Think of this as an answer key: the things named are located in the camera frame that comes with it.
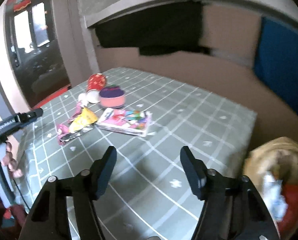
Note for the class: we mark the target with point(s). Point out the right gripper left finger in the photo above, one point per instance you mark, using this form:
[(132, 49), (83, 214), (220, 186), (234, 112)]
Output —
[(101, 171)]

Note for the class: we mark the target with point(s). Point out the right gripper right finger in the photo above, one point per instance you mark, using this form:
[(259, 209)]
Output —
[(195, 171)]

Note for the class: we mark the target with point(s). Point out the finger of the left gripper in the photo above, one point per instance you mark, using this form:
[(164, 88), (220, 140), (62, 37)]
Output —
[(30, 116)]

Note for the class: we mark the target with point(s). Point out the pink panda wrapper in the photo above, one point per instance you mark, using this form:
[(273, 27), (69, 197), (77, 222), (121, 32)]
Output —
[(62, 129)]

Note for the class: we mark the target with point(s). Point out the yellow snack wrapper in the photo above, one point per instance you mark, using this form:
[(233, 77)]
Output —
[(85, 118)]

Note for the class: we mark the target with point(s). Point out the white tissue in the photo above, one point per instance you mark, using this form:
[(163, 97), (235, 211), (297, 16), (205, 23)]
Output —
[(92, 96)]

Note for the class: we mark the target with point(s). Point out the blue face mask wad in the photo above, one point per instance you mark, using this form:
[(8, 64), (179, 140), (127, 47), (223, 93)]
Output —
[(273, 198)]

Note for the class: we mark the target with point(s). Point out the red plastic bag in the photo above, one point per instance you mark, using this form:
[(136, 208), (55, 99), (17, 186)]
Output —
[(290, 193)]

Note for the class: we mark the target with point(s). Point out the left hand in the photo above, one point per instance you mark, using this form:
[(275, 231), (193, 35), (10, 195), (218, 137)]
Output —
[(9, 160)]

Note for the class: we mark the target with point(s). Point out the green checked tablecloth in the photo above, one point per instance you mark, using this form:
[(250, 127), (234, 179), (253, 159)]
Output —
[(148, 193)]

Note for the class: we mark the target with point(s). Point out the colourful pink snack packet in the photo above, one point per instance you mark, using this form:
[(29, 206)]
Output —
[(123, 121)]

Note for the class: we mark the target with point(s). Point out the purple pink round container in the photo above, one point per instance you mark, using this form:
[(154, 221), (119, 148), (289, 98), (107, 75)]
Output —
[(112, 97)]

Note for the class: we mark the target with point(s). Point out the yellow plastic bin liner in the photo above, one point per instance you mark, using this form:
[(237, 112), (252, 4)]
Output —
[(280, 157)]

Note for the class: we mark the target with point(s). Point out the blue hanging cloth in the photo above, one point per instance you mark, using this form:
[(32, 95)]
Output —
[(276, 61)]

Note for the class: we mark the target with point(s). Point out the black hanging cloth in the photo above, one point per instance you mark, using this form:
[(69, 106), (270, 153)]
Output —
[(160, 30)]

